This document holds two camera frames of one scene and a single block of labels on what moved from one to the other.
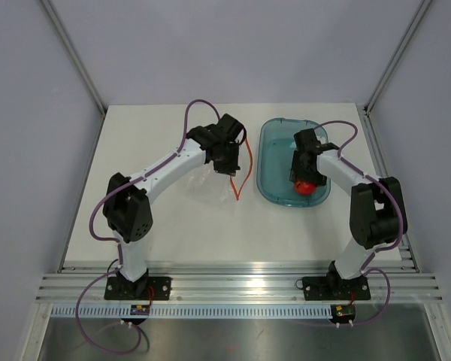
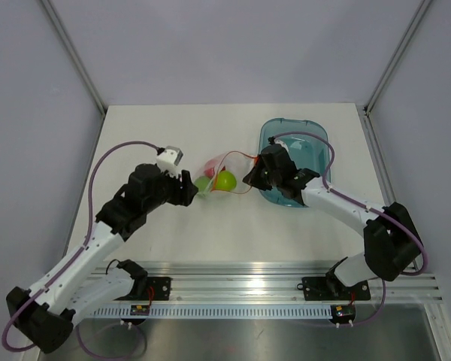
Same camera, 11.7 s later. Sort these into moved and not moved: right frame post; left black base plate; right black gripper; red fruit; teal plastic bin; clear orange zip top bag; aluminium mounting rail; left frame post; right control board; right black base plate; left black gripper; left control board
Moved: left black gripper; red fruit; clear orange zip top bag; right black gripper
Not moved: aluminium mounting rail; left control board; right control board; left frame post; left black base plate; teal plastic bin; right black base plate; right frame post
